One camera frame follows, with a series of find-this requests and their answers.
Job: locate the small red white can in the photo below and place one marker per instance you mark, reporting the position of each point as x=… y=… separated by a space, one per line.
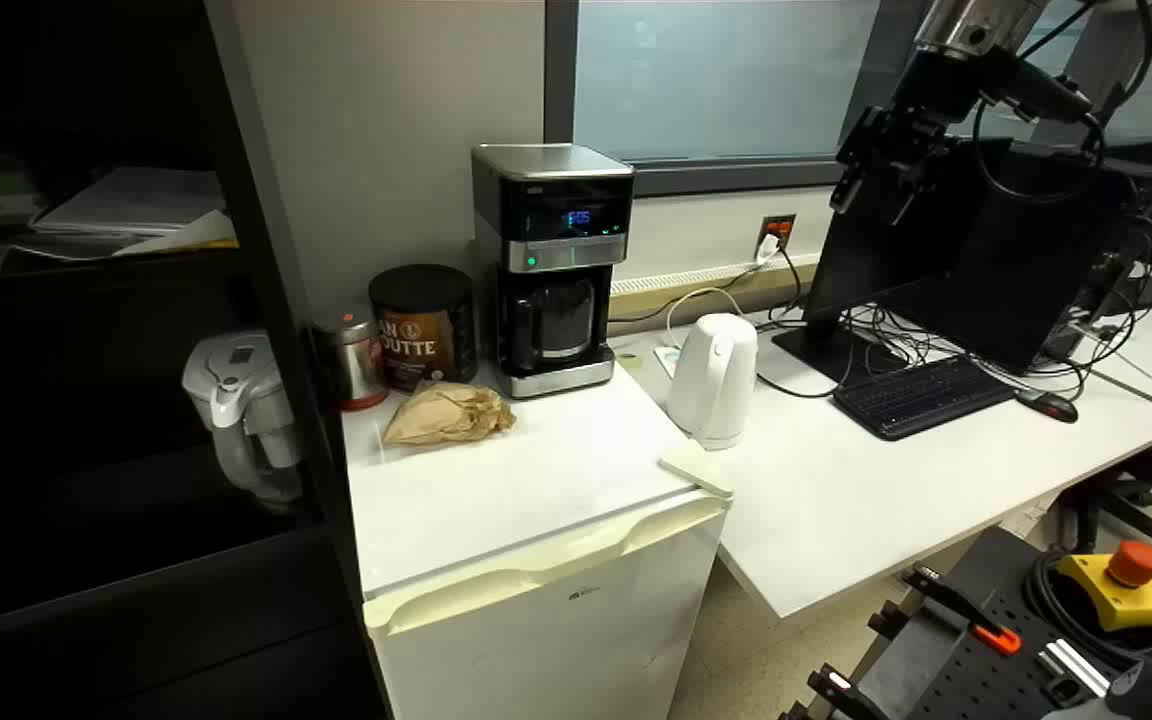
x=358 y=363

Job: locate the stack of white papers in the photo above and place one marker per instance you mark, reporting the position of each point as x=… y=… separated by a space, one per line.
x=138 y=214

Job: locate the black computer mouse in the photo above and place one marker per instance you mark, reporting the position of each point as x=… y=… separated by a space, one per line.
x=1050 y=405

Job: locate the white mini fridge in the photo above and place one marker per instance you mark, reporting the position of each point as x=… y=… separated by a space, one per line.
x=536 y=585

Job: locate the white electric kettle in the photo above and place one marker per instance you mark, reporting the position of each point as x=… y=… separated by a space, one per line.
x=714 y=383

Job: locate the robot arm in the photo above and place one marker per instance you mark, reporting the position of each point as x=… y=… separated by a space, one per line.
x=1003 y=32

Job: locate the black steel coffeemaker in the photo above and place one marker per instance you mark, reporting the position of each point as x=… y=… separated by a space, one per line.
x=560 y=179

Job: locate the pale folded napkin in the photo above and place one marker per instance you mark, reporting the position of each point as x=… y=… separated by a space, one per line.
x=699 y=470

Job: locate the yellow red emergency stop button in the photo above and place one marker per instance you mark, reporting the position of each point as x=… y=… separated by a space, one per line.
x=1126 y=585

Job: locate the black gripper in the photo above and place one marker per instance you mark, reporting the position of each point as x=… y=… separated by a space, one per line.
x=924 y=110

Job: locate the dark brown coffee can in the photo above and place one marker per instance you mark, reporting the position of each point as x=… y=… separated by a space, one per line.
x=422 y=332

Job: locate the glass coffee carafe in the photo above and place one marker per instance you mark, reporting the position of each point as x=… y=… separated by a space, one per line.
x=557 y=321

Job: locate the wall power outlet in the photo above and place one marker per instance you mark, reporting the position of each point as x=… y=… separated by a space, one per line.
x=777 y=234

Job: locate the black keyboard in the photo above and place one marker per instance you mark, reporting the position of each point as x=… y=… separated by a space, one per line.
x=922 y=398

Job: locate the black shelving unit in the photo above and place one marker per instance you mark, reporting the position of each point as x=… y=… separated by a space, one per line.
x=98 y=563

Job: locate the orange black screwdriver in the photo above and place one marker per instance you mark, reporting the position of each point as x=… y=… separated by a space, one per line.
x=964 y=615

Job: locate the white water filter pitcher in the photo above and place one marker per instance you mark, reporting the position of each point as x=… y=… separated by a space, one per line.
x=241 y=402

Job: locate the frosted glass window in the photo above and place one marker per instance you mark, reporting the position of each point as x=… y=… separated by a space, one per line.
x=721 y=73

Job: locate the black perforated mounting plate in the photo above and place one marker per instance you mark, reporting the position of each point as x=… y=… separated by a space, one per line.
x=963 y=682

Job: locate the black computer monitor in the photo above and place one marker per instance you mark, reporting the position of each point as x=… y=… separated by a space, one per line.
x=1003 y=253

